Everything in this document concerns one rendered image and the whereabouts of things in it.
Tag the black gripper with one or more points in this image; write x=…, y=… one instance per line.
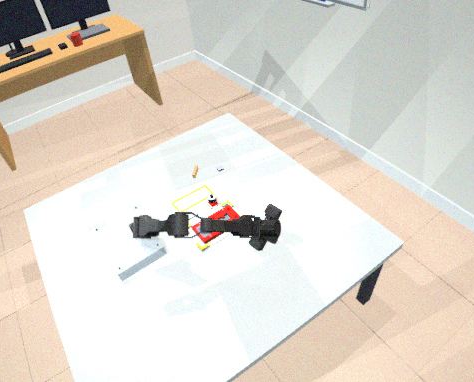
x=271, y=213

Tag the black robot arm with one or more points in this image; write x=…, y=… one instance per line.
x=177, y=225

